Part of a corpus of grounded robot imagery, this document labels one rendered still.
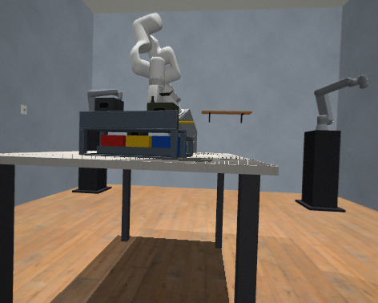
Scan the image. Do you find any yellow bin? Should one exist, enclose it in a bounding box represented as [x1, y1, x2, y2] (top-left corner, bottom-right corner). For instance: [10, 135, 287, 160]
[126, 135, 152, 147]

